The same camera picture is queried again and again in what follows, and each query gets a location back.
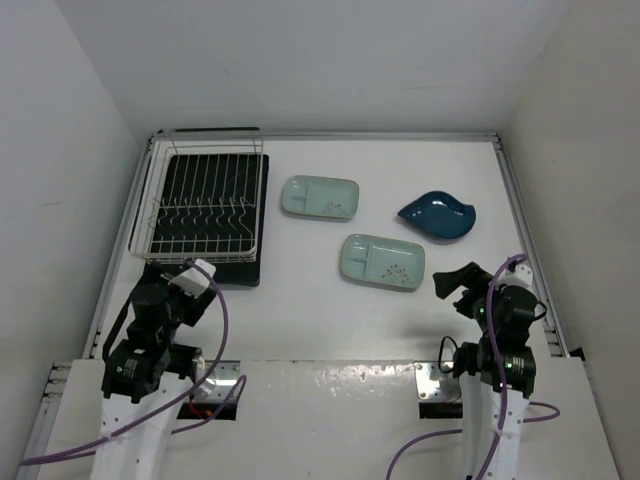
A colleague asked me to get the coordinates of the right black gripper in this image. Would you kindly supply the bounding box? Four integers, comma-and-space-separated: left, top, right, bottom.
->
433, 260, 502, 335

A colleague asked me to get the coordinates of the dark blue leaf dish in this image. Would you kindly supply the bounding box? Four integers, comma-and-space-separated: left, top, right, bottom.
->
397, 191, 477, 240

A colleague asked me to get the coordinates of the light green plate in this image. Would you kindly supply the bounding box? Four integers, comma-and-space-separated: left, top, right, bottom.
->
340, 234, 426, 291
281, 175, 360, 220

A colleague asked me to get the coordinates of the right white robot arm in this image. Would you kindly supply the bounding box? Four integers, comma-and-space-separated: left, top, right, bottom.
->
433, 254, 541, 479

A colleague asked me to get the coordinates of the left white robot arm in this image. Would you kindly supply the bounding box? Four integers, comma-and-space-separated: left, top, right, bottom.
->
91, 259, 216, 479

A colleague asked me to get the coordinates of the black drainer tray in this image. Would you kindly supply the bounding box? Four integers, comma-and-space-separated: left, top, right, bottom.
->
131, 153, 269, 287

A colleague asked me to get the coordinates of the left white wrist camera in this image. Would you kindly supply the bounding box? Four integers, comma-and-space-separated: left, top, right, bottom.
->
169, 259, 216, 298

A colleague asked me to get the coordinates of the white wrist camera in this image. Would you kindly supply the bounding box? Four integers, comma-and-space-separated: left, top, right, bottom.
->
499, 263, 534, 289
169, 259, 216, 298

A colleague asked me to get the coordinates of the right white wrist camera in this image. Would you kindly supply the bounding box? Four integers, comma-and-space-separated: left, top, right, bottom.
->
499, 263, 534, 289

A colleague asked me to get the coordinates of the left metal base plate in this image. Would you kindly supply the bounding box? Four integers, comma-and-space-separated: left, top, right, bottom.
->
194, 361, 241, 403

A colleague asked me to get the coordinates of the metal base plate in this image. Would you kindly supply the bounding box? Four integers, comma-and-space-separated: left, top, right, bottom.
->
194, 361, 241, 403
414, 361, 461, 403

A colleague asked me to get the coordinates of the white wire dish rack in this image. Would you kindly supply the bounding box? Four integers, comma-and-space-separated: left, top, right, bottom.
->
129, 132, 268, 264

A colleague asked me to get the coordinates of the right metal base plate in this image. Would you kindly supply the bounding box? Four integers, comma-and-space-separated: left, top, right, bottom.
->
414, 361, 461, 403

